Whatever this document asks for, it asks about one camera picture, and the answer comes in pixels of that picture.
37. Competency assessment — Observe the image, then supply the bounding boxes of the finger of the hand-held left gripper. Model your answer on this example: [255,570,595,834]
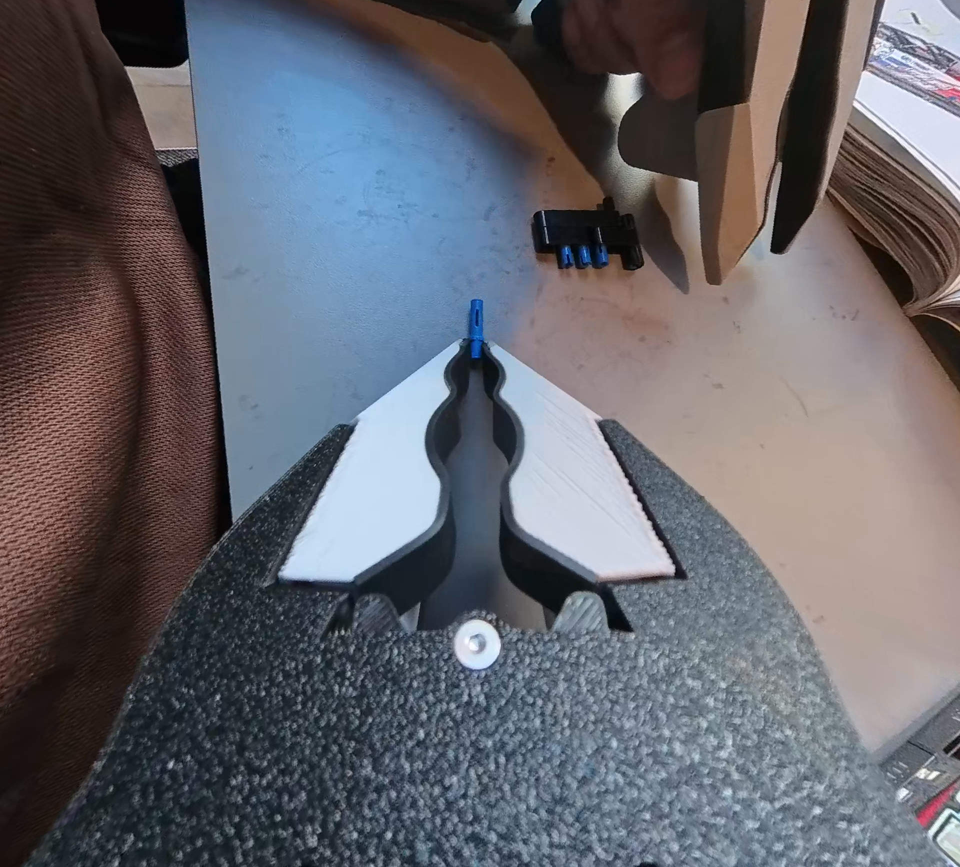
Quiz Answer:
[770,0,906,258]
[693,0,817,287]

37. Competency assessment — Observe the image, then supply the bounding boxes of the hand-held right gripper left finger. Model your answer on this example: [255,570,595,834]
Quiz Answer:
[277,338,481,609]

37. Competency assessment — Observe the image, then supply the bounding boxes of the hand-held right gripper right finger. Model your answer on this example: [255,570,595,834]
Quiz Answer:
[482,342,678,613]

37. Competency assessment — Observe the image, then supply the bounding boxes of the person's brown sweater torso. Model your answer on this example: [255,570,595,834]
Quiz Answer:
[0,0,235,808]

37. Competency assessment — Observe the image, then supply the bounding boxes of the person's left hand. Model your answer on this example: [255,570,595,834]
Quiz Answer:
[558,0,714,103]

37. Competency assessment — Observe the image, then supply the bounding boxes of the light grey desk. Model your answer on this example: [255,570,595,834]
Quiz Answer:
[180,0,960,771]

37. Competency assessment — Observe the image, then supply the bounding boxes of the black brick assembly blue pins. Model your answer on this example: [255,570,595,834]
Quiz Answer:
[531,196,646,276]

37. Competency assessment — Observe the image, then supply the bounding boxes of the black printed toy box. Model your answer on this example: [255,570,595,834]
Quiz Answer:
[877,708,960,867]

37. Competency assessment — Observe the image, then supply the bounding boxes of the open instruction book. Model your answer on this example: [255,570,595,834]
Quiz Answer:
[825,0,960,358]

